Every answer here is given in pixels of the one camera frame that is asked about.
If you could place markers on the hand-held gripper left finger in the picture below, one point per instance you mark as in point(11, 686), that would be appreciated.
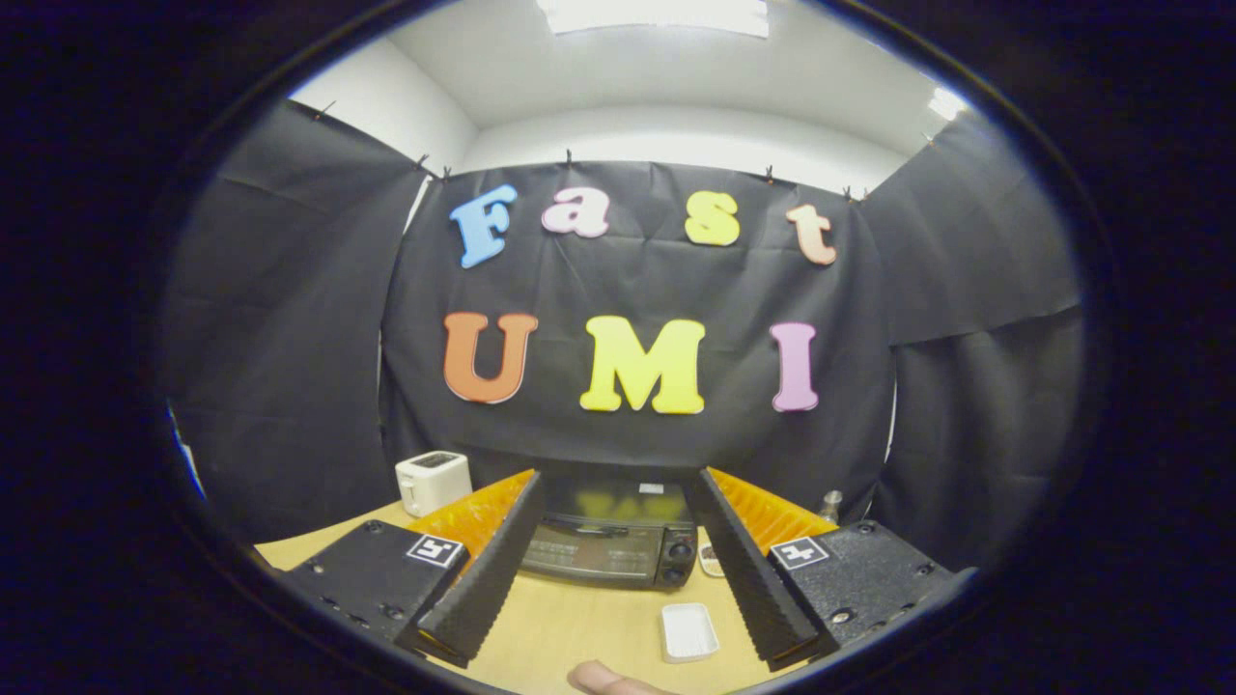
point(488, 569)

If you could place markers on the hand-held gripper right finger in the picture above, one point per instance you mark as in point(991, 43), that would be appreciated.
point(739, 569)

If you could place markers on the black toaster oven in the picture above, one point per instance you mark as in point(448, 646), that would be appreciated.
point(599, 558)

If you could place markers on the white bread toaster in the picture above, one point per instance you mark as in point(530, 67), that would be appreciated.
point(433, 483)

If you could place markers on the white divided spice dish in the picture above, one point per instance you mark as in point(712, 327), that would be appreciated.
point(708, 558)

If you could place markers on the small white rectangular tray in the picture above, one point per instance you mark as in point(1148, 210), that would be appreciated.
point(689, 632)

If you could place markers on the clear bottle with yellow label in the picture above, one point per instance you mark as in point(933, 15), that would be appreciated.
point(830, 507)

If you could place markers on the small ceiling light panel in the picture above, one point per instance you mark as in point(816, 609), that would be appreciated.
point(948, 103)

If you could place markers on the large ceiling light panel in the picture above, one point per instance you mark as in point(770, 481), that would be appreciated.
point(657, 14)

